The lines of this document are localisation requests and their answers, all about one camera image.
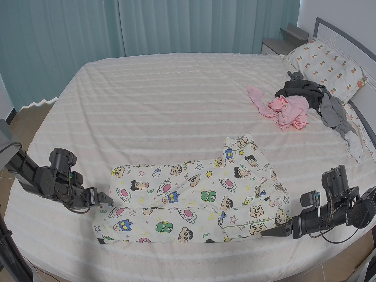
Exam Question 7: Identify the grey bedside table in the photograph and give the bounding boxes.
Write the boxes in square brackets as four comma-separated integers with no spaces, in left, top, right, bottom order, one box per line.
[261,22,309,55]

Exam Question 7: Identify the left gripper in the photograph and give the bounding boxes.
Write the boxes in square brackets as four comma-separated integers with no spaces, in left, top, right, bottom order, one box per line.
[79,187,114,210]

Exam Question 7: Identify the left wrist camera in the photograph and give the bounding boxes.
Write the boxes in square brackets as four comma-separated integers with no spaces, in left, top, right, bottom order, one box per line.
[70,171,84,189]

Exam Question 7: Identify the white printed pillow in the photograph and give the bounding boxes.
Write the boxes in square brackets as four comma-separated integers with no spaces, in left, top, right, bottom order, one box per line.
[342,99,376,161]
[283,38,368,105]

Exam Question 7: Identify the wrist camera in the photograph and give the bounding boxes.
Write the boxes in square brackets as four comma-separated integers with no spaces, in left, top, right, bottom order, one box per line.
[70,171,84,189]
[300,190,321,209]

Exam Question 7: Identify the pink garment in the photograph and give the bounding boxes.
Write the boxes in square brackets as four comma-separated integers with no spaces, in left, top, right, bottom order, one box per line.
[247,83,309,131]

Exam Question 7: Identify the blue-green curtain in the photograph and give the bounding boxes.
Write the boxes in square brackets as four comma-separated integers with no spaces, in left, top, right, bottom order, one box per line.
[0,0,302,113]

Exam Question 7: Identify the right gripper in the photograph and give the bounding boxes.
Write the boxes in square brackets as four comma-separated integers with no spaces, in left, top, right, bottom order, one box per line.
[261,209,322,240]

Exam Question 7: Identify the black cable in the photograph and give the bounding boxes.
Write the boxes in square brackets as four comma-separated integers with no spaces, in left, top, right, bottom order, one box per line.
[320,228,365,244]
[63,199,91,214]

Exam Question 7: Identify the black garment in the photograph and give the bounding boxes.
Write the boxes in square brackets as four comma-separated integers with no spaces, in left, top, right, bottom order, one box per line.
[275,80,332,114]

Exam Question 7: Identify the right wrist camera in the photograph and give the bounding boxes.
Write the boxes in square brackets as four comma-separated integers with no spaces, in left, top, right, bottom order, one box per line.
[300,190,321,209]

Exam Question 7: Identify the white printed pyjama top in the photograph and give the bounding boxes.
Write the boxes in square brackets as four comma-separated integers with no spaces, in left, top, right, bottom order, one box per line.
[92,132,292,244]

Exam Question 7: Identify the bed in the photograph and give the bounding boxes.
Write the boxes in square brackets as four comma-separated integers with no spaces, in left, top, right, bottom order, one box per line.
[4,17,376,282]

